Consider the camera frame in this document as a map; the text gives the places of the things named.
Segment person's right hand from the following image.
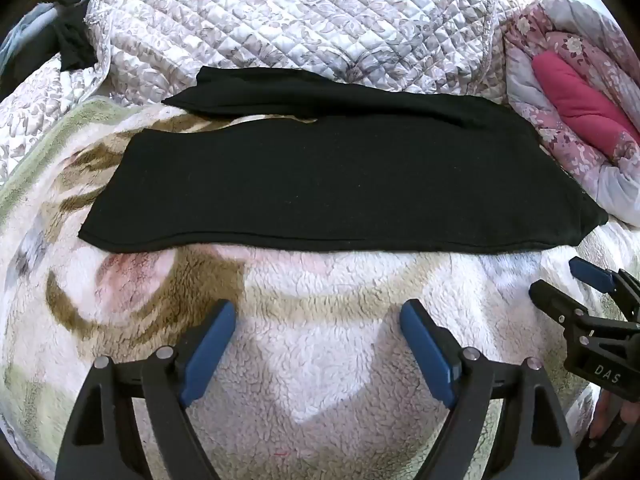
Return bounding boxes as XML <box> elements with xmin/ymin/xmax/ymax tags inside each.
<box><xmin>589</xmin><ymin>389</ymin><xmax>627</xmax><ymax>442</ymax></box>

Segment pink floral comforter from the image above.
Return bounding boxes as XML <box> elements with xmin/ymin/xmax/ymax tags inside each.
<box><xmin>502</xmin><ymin>0</ymin><xmax>640</xmax><ymax>228</ymax></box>

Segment floral fleece blanket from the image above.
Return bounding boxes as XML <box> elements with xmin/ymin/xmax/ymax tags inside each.
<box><xmin>0</xmin><ymin>97</ymin><xmax>640</xmax><ymax>480</ymax></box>

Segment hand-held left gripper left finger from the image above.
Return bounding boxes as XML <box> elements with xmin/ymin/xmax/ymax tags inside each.
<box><xmin>54</xmin><ymin>299</ymin><xmax>237</xmax><ymax>480</ymax></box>

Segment light blue cloth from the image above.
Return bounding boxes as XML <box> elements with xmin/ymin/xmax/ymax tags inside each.
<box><xmin>0</xmin><ymin>7</ymin><xmax>56</xmax><ymax>68</ymax></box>

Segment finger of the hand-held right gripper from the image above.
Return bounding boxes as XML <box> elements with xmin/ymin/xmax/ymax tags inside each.
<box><xmin>569</xmin><ymin>256</ymin><xmax>640</xmax><ymax>313</ymax></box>
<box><xmin>529</xmin><ymin>280</ymin><xmax>591</xmax><ymax>331</ymax></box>

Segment dark cloth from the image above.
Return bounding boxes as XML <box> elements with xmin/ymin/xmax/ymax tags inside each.
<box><xmin>10</xmin><ymin>0</ymin><xmax>103</xmax><ymax>93</ymax></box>

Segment white quilted bedspread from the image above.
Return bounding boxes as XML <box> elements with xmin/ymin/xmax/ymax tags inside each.
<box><xmin>0</xmin><ymin>0</ymin><xmax>516</xmax><ymax>186</ymax></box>

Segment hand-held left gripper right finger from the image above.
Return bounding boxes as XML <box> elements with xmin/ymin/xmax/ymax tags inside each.
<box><xmin>399</xmin><ymin>299</ymin><xmax>581</xmax><ymax>480</ymax></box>

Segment black pants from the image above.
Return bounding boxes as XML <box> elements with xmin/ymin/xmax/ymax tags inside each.
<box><xmin>77</xmin><ymin>66</ymin><xmax>609</xmax><ymax>254</ymax></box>

